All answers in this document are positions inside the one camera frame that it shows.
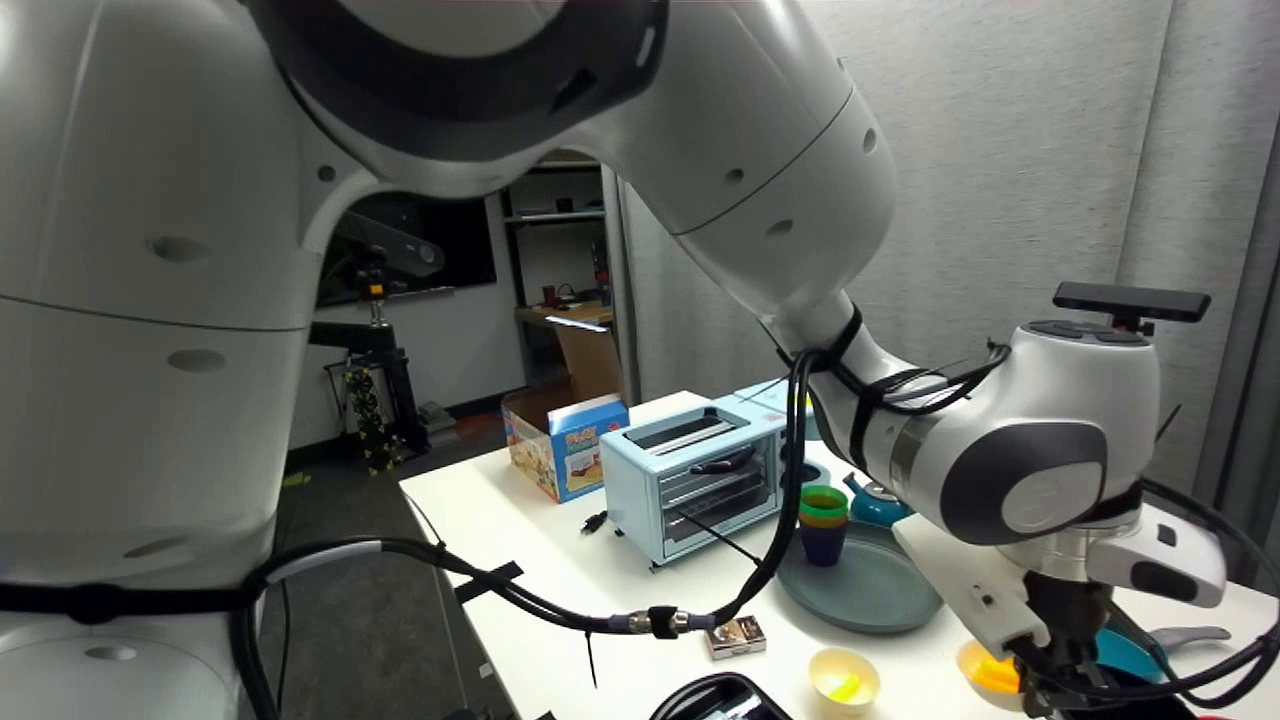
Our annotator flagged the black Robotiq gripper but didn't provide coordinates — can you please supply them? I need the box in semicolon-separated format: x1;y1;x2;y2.
1018;573;1121;673

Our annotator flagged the yellow toy food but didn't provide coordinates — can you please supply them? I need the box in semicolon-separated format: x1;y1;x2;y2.
957;639;1025;705

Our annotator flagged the grey-blue plate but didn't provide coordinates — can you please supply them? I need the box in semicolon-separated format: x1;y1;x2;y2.
777;525;949;639

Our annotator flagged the small teal kettle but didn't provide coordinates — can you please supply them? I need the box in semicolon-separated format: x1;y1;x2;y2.
842;472;919;531

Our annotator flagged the yellow round lid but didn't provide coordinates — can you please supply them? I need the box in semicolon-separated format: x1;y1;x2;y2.
805;650;883;714

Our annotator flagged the purple cup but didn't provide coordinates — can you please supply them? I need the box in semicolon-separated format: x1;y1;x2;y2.
795;520;850;573

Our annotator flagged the green cup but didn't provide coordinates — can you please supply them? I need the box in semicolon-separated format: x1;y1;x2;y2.
795;479;854;527

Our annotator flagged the small brown card box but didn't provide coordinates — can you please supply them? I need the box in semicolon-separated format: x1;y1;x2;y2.
699;613;773;665

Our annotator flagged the glossy black tray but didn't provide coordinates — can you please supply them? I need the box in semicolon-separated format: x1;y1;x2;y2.
648;673;795;720

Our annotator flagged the light blue box yellow sticker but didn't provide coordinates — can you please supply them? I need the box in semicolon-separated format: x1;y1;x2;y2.
722;377;809;420

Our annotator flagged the light blue toaster oven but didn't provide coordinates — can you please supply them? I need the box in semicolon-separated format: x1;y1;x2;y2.
597;395;792;573

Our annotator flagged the blue and cardboard box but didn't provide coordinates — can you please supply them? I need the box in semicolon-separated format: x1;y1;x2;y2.
501;392;630;508

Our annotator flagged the open cardboard box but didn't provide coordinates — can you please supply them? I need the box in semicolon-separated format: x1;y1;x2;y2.
515;299;623;402

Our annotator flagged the black tape strip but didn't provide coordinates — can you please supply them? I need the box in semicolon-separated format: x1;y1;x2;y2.
450;561;529;605

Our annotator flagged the white shelf unit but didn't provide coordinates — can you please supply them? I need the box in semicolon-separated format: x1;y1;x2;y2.
497;158;630;404

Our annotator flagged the black tripod stand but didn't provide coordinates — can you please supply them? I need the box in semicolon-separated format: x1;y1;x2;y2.
307;316;431;463

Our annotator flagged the white printed camera mount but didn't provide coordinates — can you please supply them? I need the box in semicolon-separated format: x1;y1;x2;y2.
886;511;1056;661

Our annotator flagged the black bar camera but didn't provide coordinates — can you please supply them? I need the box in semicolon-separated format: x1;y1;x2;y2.
1053;281;1214;341

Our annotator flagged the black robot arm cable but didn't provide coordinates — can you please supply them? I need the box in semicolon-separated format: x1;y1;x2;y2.
225;309;1017;720

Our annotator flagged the black wall monitor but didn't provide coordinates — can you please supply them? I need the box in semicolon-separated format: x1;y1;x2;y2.
315;194;501;309

